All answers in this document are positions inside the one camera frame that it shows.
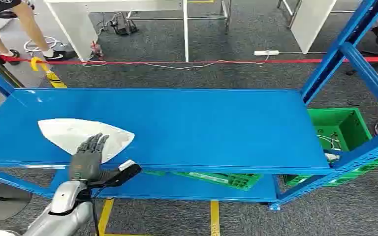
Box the white cables in crate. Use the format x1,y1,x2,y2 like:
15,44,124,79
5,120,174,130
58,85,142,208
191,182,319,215
317,131,342,151

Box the person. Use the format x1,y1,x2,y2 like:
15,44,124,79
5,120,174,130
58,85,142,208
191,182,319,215
0,0,64,66

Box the white panel table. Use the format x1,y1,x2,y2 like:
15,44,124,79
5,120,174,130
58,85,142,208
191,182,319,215
276,0,337,55

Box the silver ring chair base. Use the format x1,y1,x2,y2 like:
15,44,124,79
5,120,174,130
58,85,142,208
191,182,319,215
23,36,66,54

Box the white plastic parcel bag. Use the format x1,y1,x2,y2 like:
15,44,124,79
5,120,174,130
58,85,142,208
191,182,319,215
38,118,135,164

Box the green plastic crate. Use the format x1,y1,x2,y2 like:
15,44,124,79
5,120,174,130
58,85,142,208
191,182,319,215
283,108,378,187
143,171,262,192

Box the blue metal shelf rack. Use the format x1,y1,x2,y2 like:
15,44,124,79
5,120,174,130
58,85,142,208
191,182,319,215
0,0,378,212

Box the white power cable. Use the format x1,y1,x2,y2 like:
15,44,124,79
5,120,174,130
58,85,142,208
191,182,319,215
82,51,327,70

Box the white table with metal legs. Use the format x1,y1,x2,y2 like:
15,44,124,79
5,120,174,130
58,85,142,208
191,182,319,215
43,0,233,63

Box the yellow black striped bar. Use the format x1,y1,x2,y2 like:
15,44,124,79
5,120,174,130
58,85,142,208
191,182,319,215
30,57,68,89

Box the red barrier tape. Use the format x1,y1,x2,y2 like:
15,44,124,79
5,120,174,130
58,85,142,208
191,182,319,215
0,55,378,66

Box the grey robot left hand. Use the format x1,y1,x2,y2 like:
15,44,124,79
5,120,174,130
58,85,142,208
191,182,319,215
69,133,120,183

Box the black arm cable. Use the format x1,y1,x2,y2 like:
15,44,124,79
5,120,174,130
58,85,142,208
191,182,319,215
84,180,111,236

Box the round grey floor base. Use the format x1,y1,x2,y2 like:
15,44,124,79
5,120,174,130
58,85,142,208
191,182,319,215
0,183,33,223

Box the black stand post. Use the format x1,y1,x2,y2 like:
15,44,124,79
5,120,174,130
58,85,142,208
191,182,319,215
0,50,25,89

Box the yellow floor tape strip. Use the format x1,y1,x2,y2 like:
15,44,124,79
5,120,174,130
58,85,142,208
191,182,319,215
210,200,221,236
97,199,115,236

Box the white power strip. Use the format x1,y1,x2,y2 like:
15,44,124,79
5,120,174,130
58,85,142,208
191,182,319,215
253,50,280,57

